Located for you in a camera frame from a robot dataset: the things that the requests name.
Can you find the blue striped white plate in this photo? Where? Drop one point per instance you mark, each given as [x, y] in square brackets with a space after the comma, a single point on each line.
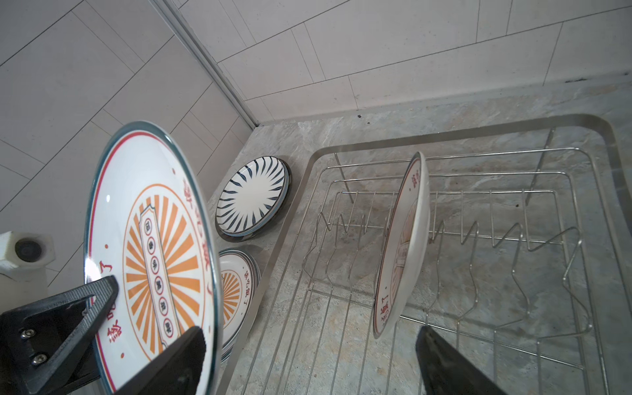
[252, 195]

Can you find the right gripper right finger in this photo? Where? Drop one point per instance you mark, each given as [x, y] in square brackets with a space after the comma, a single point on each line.
[444, 370]

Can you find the metal wire dish rack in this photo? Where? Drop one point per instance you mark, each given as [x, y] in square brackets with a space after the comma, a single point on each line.
[527, 270]

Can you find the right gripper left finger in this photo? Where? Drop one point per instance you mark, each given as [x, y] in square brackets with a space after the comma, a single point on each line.
[177, 370]

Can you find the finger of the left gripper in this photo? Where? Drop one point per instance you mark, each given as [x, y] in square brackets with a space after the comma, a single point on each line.
[46, 346]

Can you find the red patterned plate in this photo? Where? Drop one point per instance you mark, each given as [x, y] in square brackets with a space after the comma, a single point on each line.
[405, 245]
[240, 279]

